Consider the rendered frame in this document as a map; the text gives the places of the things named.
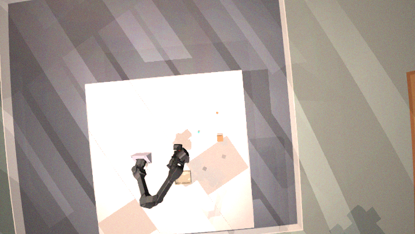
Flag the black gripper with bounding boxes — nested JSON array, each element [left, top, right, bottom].
[[171, 144, 182, 158]]

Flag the beige open tray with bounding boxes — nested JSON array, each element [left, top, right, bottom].
[[175, 170, 191, 185]]

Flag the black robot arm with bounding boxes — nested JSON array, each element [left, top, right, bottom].
[[131, 148, 190, 209]]

